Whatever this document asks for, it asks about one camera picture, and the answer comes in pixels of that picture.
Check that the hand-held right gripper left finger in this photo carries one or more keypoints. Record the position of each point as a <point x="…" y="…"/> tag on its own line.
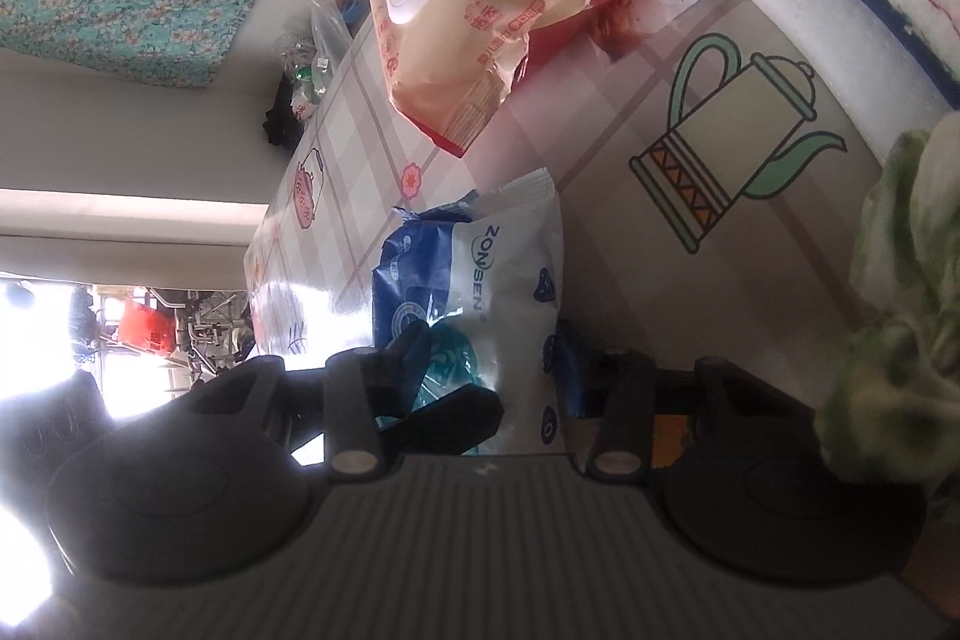
<point x="352" y="407"/>

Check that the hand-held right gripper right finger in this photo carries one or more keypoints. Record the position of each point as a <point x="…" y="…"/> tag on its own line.
<point x="577" y="370"/>

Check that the blue white plastic packet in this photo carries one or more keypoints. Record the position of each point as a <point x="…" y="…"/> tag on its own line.
<point x="495" y="280"/>

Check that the green white scrunchie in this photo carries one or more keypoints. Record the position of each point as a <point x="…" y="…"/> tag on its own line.
<point x="900" y="310"/>

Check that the clear plastic bags clutter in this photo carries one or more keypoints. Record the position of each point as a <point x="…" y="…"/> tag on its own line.
<point x="315" y="63"/>

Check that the white mattress edge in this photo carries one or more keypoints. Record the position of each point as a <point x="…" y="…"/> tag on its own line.
<point x="840" y="33"/>

